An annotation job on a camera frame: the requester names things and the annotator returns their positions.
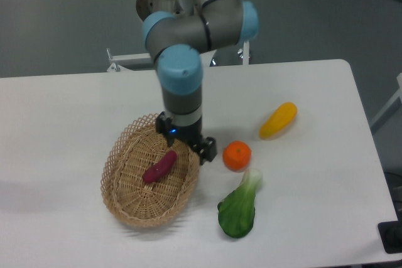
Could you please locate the purple sweet potato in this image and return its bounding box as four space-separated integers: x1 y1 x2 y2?
142 151 178 184

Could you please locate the white frame at right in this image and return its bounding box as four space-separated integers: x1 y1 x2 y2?
369 73 401 135

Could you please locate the woven wicker basket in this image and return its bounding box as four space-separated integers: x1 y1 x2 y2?
100 114 200 228

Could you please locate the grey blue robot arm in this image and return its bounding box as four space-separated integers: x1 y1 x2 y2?
142 0 259 163

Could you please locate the orange mandarin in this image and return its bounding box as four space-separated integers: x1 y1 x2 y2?
222 141 252 171

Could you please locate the yellow mango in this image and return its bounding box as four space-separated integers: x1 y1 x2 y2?
259 102 298 139

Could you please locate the black box at edge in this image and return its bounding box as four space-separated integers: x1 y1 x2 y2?
378 221 401 254

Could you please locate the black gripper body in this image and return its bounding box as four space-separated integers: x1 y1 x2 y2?
164 117 203 152

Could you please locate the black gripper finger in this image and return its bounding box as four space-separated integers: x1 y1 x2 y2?
155 112 175 147
191 136 217 165

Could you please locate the green bok choy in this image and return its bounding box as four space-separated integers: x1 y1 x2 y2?
217 169 263 239

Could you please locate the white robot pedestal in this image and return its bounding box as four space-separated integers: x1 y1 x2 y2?
136 0 200 21

